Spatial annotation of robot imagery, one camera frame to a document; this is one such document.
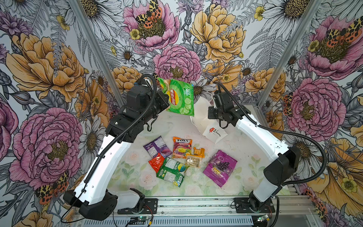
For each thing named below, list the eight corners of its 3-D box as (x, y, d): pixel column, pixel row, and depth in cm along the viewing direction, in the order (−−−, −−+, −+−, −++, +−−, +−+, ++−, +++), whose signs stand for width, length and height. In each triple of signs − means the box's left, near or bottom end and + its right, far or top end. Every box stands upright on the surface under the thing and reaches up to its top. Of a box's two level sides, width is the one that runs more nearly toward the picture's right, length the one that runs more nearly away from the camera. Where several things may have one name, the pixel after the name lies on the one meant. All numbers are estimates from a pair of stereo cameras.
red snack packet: (149, 165, 90) (147, 162, 86) (159, 155, 94) (158, 152, 91) (156, 172, 87) (155, 170, 83) (167, 162, 91) (166, 159, 88)
